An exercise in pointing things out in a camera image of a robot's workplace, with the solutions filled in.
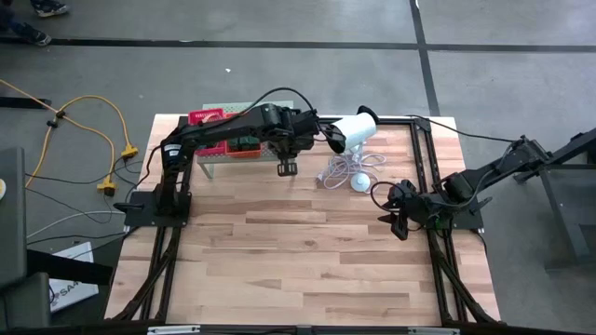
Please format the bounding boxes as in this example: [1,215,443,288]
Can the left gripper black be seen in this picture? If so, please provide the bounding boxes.
[273,108,344,179]

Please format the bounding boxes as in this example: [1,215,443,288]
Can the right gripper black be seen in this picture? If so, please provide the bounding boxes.
[377,180,432,242]

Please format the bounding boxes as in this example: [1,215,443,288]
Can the orange plastic basket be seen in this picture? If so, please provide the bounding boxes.
[225,133,263,161]

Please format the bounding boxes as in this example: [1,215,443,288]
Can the red plastic basket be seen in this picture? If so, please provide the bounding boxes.
[187,108,228,157]

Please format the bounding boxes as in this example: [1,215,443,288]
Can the white clamp desk lamp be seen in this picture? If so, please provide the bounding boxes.
[327,105,381,162]

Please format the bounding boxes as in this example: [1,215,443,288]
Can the green perforated metal shelf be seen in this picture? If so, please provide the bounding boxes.
[195,100,298,181]

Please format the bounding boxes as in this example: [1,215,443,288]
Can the black metal side table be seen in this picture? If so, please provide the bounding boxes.
[511,126,596,272]

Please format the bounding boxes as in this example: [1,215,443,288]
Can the black metal beam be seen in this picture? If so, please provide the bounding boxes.
[25,248,115,287]

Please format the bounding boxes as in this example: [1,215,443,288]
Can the white printed sign board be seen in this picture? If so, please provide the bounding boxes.
[47,240,101,315]

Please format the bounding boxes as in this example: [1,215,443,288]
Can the person's shoe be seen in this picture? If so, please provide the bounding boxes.
[0,18,53,47]
[30,0,71,19]

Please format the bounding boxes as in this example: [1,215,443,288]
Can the black floor strip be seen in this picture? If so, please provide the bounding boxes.
[0,96,53,111]

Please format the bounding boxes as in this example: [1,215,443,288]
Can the grey equipment case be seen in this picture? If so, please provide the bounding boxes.
[0,147,28,290]

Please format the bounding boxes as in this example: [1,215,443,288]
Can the dark grey storage box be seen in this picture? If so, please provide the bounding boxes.
[0,272,53,329]

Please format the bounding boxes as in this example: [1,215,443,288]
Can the round white cord switch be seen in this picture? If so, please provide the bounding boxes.
[349,171,381,194]

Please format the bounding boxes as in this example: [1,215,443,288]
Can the black aluminium table frame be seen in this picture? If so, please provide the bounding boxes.
[110,114,503,328]

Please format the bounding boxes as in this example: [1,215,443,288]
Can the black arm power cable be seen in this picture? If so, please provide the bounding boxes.
[405,114,521,143]

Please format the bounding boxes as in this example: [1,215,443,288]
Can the silver metal bracket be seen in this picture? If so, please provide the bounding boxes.
[408,327,463,335]
[147,325,202,335]

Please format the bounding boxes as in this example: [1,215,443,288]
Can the yellow extension cable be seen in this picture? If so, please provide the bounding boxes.
[0,77,141,196]

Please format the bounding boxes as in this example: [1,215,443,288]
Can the white floor cable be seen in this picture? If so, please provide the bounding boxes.
[25,209,128,241]

